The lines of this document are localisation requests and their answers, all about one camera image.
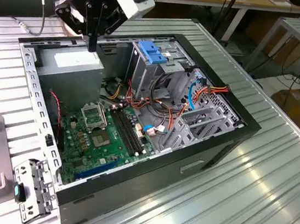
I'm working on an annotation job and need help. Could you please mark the black clip with teal tab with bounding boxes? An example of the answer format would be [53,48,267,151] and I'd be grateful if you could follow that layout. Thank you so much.
[12,181,30,204]

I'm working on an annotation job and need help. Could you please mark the green motherboard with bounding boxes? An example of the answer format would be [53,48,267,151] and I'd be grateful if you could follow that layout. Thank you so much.
[53,96,162,197]

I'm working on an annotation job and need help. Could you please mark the red twisted fan wire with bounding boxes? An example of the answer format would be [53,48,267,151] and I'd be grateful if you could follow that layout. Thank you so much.
[43,90,67,141]

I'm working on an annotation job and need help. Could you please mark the blue plastic drive latch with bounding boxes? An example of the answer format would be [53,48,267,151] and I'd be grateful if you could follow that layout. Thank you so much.
[135,40,171,67]

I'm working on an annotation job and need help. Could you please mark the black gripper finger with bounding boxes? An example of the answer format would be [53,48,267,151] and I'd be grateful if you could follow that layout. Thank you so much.
[49,0,99,53]
[91,3,130,56]

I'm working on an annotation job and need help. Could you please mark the grey metal disk bay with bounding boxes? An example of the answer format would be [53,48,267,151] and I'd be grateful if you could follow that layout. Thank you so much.
[158,65,252,162]

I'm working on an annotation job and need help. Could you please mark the metal card retention bracket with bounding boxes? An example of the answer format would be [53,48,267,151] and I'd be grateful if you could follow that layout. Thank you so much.
[7,154,61,224]

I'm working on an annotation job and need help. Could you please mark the grey power supply unit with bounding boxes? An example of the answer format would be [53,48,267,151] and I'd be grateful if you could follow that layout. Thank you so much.
[30,39,108,114]

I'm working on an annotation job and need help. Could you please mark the black open PC case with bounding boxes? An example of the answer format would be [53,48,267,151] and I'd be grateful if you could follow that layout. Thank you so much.
[0,13,273,224]

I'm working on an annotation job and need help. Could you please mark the black RAM slot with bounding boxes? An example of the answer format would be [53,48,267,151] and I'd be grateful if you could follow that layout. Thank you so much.
[112,104,152,155]
[105,106,145,157]

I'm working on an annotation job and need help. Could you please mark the blue wire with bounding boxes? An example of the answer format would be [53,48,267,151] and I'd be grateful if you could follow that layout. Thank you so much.
[186,70,206,112]

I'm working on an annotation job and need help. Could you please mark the small black case latch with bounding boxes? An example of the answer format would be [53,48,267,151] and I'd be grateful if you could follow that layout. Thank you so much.
[43,133,55,148]

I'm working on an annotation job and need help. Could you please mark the blue expansion slot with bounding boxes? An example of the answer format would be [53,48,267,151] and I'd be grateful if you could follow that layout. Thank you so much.
[73,156,119,185]

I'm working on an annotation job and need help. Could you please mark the CPU socket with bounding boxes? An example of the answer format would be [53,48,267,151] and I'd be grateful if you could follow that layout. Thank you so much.
[88,128,114,151]

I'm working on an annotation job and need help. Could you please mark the black wire bundle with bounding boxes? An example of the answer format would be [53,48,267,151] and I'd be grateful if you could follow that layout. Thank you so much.
[148,71,179,116]

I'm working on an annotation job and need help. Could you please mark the black stand pole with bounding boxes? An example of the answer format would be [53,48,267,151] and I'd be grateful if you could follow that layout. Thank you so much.
[211,0,242,45]

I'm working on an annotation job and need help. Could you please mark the white plug with wires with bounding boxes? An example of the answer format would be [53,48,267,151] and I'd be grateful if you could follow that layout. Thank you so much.
[141,123,167,139]

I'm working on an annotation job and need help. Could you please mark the yellow orange wire bundle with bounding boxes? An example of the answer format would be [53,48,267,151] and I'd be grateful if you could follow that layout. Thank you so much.
[109,78,126,101]

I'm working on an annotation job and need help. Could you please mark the grey optical drive cage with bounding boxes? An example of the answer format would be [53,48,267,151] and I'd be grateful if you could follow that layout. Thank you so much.
[123,35,198,107]

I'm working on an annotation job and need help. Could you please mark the metal socket cover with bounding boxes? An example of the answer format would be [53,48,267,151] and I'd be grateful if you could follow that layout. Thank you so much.
[77,100,111,135]

